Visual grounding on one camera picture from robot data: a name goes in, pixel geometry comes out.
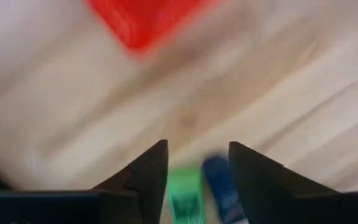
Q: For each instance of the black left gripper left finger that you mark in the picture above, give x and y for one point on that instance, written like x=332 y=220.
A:
x=145 y=186

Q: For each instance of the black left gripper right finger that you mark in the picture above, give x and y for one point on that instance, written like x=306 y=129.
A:
x=259 y=186

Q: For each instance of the navy Dollar Shave Club tube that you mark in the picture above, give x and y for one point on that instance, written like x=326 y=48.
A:
x=221 y=186

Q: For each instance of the green Pert shampoo bottle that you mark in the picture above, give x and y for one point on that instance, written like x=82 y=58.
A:
x=186 y=199

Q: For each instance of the red plastic basket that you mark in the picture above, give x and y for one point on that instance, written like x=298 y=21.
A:
x=141 y=21

